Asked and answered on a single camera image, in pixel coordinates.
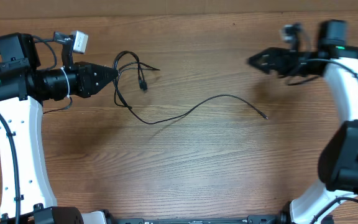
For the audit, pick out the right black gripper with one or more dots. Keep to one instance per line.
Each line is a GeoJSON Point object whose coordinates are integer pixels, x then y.
{"type": "Point", "coordinates": [266, 54]}

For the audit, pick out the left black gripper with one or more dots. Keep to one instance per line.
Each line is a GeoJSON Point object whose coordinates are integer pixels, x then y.
{"type": "Point", "coordinates": [84, 72]}

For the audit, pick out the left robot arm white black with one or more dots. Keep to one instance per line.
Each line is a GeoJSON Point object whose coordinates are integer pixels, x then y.
{"type": "Point", "coordinates": [27, 196]}

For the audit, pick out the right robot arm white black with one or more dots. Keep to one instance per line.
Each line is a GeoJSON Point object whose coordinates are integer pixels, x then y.
{"type": "Point", "coordinates": [337, 63]}

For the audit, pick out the cardboard wall panel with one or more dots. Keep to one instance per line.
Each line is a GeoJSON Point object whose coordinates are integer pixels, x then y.
{"type": "Point", "coordinates": [35, 9]}

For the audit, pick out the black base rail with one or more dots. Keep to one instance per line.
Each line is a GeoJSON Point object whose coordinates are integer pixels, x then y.
{"type": "Point", "coordinates": [197, 220]}

